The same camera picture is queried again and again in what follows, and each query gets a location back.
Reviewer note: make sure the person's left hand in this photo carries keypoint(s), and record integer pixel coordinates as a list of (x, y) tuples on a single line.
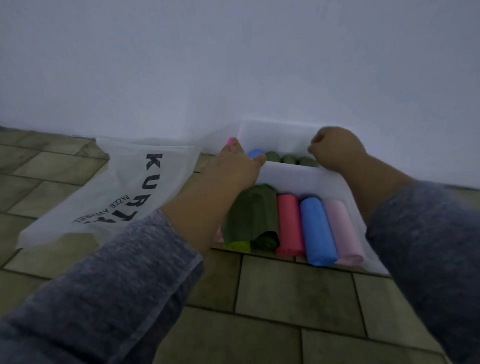
[(232, 167)]

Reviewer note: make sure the person's right hand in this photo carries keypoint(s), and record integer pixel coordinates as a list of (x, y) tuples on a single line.
[(337, 150)]

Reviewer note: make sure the person's left thumb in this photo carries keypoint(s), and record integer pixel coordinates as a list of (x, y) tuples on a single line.
[(258, 160)]

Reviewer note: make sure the person's right fingers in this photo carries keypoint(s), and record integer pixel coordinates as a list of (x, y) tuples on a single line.
[(318, 144)]

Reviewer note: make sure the white plastic organizer box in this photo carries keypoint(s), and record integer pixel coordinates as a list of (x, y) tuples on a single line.
[(300, 180)]

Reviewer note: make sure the person's left forearm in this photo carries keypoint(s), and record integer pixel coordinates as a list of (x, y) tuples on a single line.
[(123, 277)]

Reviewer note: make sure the person's right forearm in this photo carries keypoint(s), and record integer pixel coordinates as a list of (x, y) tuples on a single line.
[(420, 228)]

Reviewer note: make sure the small blue rolled cloth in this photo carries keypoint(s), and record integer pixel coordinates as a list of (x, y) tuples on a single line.
[(256, 153)]

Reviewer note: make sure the small green rolled cloth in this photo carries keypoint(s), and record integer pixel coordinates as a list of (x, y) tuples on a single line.
[(307, 162), (272, 156), (289, 159)]

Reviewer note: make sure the large dark green folded cloth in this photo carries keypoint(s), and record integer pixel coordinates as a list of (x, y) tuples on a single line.
[(253, 213)]

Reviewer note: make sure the coral pink rolled cloth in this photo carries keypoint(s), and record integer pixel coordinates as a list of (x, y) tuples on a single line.
[(289, 225)]

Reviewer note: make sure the black rolled cloth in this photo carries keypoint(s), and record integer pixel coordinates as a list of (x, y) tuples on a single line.
[(266, 242)]

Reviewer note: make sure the large blue rolled cloth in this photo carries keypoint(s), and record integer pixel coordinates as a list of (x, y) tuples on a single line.
[(318, 232)]

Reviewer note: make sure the yellow-green cloth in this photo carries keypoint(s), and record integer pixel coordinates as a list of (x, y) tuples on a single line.
[(238, 246)]

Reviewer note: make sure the light pink rolled cloth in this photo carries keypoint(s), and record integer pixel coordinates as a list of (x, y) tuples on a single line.
[(345, 232)]

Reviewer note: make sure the white plastic bag black print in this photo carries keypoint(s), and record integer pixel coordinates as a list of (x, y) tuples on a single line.
[(108, 191)]

